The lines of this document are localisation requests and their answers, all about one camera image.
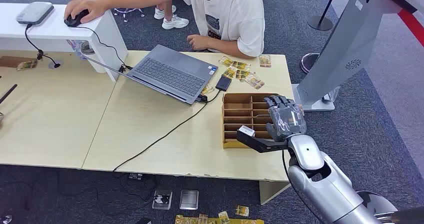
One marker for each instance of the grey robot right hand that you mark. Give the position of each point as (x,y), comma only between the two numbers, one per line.
(288,118)

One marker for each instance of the person's right hand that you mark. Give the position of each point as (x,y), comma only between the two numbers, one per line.
(87,8)

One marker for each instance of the person's left hand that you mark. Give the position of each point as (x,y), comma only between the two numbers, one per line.
(198,43)

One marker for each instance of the black computer mouse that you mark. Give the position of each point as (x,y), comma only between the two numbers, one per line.
(75,19)

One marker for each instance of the brown cardboard divider box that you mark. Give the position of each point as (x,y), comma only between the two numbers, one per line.
(236,106)

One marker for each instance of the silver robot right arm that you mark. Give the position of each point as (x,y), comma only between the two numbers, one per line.
(331,189)

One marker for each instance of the person's left forearm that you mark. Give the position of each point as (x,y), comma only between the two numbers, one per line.
(228,50)

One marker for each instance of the yellow patterned card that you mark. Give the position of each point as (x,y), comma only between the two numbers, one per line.
(242,211)
(27,65)
(240,65)
(254,81)
(226,61)
(207,89)
(242,74)
(224,217)
(229,72)
(203,218)
(265,61)

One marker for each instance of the person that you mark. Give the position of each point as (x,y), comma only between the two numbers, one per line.
(232,10)

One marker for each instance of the yellow card box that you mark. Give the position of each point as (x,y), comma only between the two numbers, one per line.
(185,220)

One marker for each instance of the white sneaker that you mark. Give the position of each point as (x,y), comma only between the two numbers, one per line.
(160,13)
(175,22)

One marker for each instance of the chrome chair base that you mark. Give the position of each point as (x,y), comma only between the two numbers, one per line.
(127,11)

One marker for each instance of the grey laptop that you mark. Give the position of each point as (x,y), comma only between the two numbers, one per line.
(172,73)

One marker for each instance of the white desk riser shelf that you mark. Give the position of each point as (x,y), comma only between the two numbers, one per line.
(49,32)

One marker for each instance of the grey flat box device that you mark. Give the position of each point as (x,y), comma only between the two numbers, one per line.
(34,12)

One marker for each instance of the round dark stanchion base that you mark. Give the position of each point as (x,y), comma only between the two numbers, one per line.
(308,62)

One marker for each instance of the white desk leg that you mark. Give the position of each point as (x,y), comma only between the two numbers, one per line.
(270,191)

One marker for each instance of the brown flat board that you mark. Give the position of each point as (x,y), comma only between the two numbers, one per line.
(10,61)

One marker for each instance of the silver kiosk stand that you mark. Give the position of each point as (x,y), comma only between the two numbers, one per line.
(348,33)

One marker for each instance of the black thin stick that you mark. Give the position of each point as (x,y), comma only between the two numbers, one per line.
(8,94)

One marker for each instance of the closed metal floor plate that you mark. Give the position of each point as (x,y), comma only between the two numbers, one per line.
(188,199)

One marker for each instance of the black floor adapter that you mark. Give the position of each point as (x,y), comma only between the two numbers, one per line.
(136,176)

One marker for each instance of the open floor socket box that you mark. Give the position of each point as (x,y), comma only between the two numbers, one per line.
(162,200)

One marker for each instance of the dark robot torso shell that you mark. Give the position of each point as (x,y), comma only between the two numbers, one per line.
(407,216)

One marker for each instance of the red barrier belt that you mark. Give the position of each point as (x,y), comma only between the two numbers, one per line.
(412,25)

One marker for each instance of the black wrist camera pale box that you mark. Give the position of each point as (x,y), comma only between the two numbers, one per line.
(258,143)

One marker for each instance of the black stanchion post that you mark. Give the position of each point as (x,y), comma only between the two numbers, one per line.
(319,23)

